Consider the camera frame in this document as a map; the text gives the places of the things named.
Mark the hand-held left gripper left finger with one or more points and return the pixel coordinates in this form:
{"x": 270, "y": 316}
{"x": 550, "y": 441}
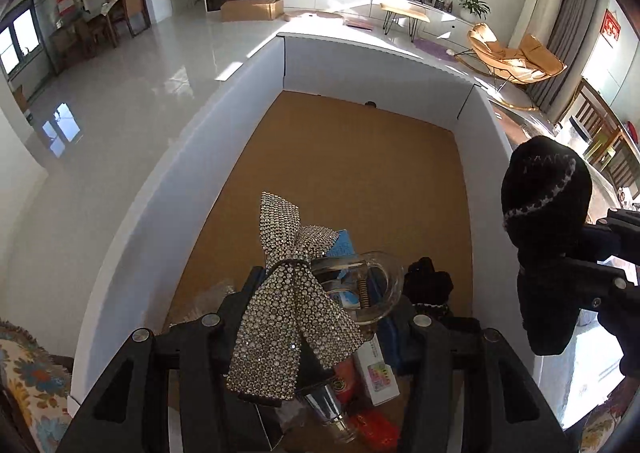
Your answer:
{"x": 200, "y": 358}

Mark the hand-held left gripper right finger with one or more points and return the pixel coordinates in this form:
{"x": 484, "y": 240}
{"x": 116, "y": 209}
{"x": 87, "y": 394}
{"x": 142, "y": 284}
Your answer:
{"x": 400, "y": 348}

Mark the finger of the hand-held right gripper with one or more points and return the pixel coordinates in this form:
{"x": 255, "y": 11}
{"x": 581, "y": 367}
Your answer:
{"x": 617, "y": 228}
{"x": 600, "y": 285}

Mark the blue and white toothpaste box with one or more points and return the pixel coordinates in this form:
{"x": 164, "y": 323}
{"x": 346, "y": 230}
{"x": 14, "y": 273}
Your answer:
{"x": 380, "y": 378}

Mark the cotton swab pack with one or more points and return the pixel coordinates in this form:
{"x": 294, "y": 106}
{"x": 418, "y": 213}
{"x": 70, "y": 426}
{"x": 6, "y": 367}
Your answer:
{"x": 210, "y": 300}

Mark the small red packet round logo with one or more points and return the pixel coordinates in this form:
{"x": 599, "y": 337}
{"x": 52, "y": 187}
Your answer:
{"x": 345, "y": 383}

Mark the black knit sock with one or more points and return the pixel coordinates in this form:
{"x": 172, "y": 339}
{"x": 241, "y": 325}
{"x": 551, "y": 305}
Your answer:
{"x": 540, "y": 233}
{"x": 427, "y": 283}

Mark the large red snack packet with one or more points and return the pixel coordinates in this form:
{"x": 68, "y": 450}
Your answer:
{"x": 372, "y": 425}

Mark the rhinestone bow hair clip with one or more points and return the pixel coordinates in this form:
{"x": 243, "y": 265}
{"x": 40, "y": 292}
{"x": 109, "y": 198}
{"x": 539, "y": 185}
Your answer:
{"x": 280, "y": 333}

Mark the gold and silver cosmetic tube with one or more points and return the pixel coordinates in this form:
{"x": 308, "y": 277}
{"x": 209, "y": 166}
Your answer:
{"x": 325, "y": 408}

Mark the large white cardboard box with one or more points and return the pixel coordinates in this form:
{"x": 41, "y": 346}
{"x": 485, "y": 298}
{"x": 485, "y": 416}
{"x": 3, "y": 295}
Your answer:
{"x": 350, "y": 158}

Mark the patterned dark wooden desktop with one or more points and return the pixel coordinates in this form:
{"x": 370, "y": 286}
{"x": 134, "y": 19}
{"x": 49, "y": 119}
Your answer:
{"x": 530, "y": 125}

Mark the wooden slat-back chair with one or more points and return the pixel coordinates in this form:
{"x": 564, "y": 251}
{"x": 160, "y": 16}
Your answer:
{"x": 590, "y": 113}
{"x": 622, "y": 163}

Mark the floral fringed cushion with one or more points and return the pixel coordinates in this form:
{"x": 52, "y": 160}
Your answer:
{"x": 30, "y": 383}

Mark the tan lounge chair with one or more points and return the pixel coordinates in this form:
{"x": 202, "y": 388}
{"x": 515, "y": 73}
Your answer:
{"x": 492, "y": 50}
{"x": 545, "y": 60}

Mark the grey curtain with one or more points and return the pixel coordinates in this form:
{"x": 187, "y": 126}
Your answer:
{"x": 570, "y": 33}

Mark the covered standing air conditioner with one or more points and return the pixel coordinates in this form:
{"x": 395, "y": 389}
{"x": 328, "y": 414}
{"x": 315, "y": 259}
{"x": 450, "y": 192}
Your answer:
{"x": 540, "y": 3}

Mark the purple floor mat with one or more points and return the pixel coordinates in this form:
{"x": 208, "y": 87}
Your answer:
{"x": 435, "y": 50}

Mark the large leafy potted plant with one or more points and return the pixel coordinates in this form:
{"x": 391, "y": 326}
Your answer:
{"x": 471, "y": 3}

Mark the wooden bench hairpin legs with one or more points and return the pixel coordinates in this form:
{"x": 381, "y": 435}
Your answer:
{"x": 405, "y": 12}

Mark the wooden dining table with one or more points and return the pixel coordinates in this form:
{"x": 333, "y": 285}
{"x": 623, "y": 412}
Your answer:
{"x": 102, "y": 20}

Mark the brown cardboard box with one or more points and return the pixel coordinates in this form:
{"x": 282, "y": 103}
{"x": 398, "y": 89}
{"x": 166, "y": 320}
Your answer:
{"x": 250, "y": 9}

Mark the wooden dining chair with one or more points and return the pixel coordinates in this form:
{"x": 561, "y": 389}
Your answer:
{"x": 136, "y": 5}

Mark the red paper sign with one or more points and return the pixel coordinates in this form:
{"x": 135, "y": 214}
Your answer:
{"x": 65, "y": 0}

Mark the red wall hanging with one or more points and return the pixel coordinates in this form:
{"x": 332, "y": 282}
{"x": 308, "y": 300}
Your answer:
{"x": 610, "y": 28}

